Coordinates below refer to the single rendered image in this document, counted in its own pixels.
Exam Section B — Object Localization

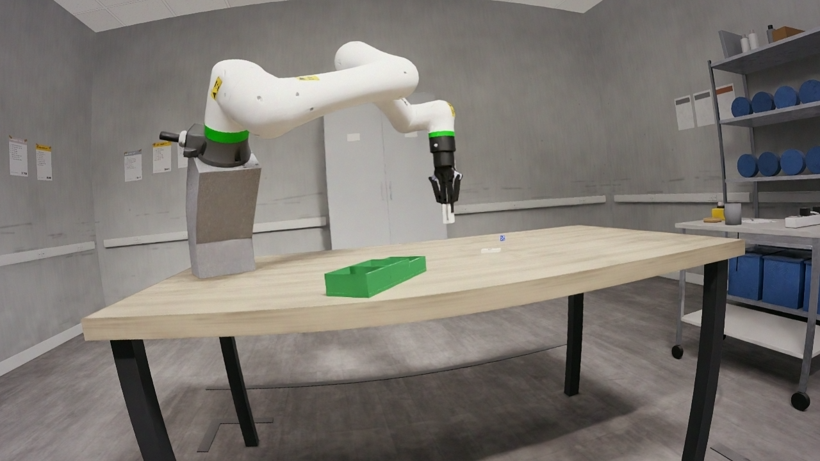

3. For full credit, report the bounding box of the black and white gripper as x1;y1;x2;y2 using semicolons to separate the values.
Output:
429;152;463;223

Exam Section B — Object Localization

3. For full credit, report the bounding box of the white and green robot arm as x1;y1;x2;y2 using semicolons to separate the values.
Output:
160;42;456;168

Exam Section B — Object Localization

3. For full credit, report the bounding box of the green rack of labelled bins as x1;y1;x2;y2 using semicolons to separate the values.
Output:
324;256;427;298

